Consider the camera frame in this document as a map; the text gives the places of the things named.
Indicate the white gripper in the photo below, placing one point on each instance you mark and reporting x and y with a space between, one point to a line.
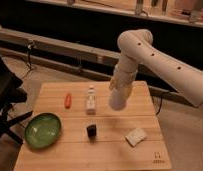
121 80

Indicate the white sponge block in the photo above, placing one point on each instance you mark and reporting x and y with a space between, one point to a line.
136 136

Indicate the black camera tripod stand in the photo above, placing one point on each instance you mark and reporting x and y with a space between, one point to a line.
10 92

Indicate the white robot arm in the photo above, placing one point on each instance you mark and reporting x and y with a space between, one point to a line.
136 48

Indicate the green bowl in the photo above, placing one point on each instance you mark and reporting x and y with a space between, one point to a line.
42 131

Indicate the orange carrot toy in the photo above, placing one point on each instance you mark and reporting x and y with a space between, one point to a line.
68 101

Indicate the white bottle toy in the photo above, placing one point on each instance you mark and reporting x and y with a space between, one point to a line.
91 100

